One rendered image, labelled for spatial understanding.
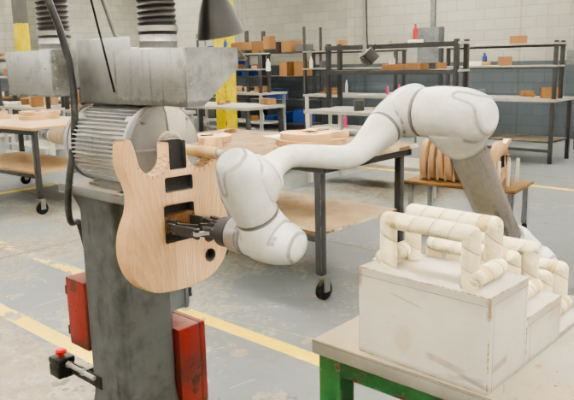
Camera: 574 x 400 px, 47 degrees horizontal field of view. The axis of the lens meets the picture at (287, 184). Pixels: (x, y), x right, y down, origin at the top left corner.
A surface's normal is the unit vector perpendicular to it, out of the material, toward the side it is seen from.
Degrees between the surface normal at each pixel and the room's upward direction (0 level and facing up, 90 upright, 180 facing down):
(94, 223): 90
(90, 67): 90
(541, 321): 90
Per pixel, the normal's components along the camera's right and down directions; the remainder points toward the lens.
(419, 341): -0.69, 0.15
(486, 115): 0.64, 0.04
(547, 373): -0.02, -0.98
